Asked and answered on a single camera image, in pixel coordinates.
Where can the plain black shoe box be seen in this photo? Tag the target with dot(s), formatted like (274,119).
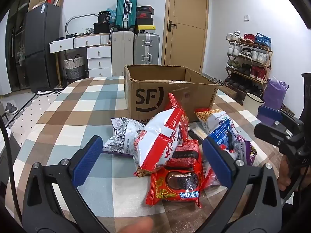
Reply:
(145,21)

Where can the black printed bag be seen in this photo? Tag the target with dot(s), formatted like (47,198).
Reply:
(104,17)

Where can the beige suitcase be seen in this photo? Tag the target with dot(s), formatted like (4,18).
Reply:
(122,53)

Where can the teal suitcase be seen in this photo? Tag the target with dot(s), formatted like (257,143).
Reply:
(126,9)

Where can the brown cardboard box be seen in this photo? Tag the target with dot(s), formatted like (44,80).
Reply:
(145,97)

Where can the black and white striped rug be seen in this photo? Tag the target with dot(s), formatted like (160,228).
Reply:
(29,106)

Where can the blue and white snack bag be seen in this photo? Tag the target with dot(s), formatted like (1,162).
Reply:
(218,126)

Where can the black storage box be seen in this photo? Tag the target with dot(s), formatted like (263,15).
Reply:
(102,28)

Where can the small cardboard box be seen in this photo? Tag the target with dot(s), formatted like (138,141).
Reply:
(227,93)

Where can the person's left hand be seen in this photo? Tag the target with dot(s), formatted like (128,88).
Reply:
(136,226)

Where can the person's right hand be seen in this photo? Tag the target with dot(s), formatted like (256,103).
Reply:
(284,174)

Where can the rows of racked shoes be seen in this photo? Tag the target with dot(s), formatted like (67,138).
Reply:
(257,55)

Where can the woven laundry basket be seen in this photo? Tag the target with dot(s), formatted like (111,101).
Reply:
(74,66)

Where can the red packet with clear window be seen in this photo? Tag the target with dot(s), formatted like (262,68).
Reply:
(160,187)

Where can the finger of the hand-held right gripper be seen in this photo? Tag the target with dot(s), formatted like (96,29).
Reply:
(267,112)
(267,129)

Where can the wooden door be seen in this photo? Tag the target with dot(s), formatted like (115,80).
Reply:
(187,29)

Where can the blue plastic bag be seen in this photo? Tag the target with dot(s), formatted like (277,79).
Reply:
(113,13)

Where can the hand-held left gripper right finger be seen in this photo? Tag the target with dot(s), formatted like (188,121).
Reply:
(218,162)

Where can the white and grey snack bag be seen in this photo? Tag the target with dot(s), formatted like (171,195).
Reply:
(121,136)

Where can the white bucket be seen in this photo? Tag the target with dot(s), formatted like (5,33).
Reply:
(252,104)

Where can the wooden shoe rack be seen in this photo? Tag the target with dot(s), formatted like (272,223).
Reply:
(268,60)

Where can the dark red noodle packet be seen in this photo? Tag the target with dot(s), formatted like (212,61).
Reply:
(185,151)

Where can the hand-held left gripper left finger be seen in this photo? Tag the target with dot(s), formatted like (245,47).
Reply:
(88,160)

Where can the purple snack bag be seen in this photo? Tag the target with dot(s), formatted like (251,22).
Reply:
(245,150)

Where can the clear packet with black strip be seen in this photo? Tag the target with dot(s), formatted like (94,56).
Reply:
(196,133)

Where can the tall red snack packet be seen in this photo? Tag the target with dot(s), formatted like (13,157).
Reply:
(173,104)

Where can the dark glass wardrobe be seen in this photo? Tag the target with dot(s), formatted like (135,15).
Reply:
(15,53)

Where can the silver suitcase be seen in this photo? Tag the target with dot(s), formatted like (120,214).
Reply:
(147,48)

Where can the oval mirror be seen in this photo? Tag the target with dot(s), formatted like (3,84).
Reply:
(69,21)

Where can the yellow and black shoe box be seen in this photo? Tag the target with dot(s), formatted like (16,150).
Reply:
(145,29)

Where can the white and red snack bag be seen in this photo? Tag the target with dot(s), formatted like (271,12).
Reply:
(155,138)

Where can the dark grey refrigerator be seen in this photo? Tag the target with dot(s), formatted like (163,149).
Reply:
(41,41)

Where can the checked tablecloth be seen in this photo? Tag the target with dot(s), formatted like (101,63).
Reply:
(85,106)

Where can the white desk with drawers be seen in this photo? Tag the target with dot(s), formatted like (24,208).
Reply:
(99,53)

